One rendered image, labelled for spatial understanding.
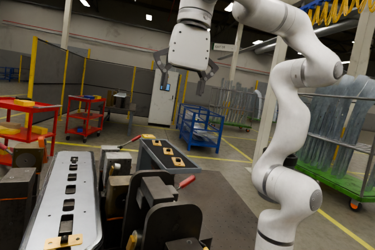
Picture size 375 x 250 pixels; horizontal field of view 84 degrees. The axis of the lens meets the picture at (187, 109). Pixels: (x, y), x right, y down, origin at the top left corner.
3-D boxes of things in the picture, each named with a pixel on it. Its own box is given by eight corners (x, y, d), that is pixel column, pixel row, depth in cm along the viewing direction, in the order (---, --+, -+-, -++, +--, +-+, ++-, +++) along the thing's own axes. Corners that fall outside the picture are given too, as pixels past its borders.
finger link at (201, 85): (211, 72, 56) (206, 97, 56) (200, 70, 55) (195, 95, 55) (215, 72, 53) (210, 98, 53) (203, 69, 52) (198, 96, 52)
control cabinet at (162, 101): (147, 125, 729) (158, 54, 707) (147, 122, 781) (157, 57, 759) (169, 128, 744) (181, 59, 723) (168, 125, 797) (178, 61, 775)
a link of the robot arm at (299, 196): (272, 221, 80) (280, 160, 80) (322, 255, 64) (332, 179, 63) (249, 227, 75) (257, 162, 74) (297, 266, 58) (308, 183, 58)
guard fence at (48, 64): (77, 111, 762) (83, 57, 744) (81, 112, 765) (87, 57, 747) (20, 133, 426) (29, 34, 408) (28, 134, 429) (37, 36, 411)
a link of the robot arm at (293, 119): (279, 210, 64) (242, 188, 79) (302, 207, 70) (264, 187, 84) (308, 51, 64) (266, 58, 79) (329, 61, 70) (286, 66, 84)
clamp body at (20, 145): (4, 216, 99) (10, 142, 96) (39, 212, 105) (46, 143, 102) (-3, 227, 92) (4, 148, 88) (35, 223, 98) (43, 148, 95)
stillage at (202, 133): (178, 138, 618) (183, 106, 609) (204, 140, 636) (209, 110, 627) (187, 150, 501) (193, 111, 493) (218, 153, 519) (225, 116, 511)
